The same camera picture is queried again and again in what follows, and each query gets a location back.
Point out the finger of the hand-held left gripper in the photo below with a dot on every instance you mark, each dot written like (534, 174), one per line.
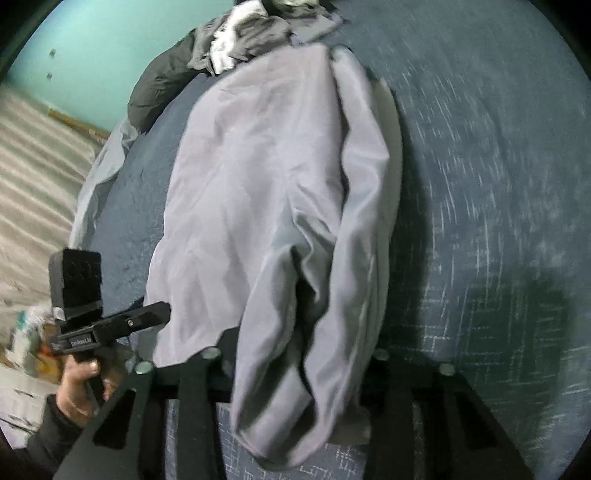
(143, 316)

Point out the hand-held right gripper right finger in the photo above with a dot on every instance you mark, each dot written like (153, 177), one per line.
(392, 392)

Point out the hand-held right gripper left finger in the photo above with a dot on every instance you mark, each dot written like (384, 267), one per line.
(198, 392)

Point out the grey jacket with black lining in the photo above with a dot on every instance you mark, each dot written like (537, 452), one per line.
(258, 184)

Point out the person's left forearm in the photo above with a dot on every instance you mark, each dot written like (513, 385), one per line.
(51, 438)

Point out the pile of unfolded clothes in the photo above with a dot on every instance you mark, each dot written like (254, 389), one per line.
(221, 41)

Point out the person's left hand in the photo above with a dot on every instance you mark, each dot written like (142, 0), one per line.
(76, 392)

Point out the cardboard box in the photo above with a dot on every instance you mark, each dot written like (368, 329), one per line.
(48, 364)

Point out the beige striped curtain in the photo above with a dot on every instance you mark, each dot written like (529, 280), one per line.
(32, 184)

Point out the light grey sheet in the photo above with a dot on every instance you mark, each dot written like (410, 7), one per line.
(99, 175)

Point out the wooden strip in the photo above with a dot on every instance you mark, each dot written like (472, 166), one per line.
(78, 124)

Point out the dark grey rolled duvet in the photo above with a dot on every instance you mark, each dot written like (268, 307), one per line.
(157, 87)

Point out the bed with blue sheet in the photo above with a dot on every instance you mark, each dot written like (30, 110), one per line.
(485, 184)

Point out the grey sweatshirt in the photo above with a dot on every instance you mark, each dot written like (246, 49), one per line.
(263, 37)

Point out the blue grey garment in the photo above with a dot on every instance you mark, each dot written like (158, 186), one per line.
(314, 27)

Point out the crumpled white shirt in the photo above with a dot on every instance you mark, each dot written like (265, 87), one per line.
(295, 2)

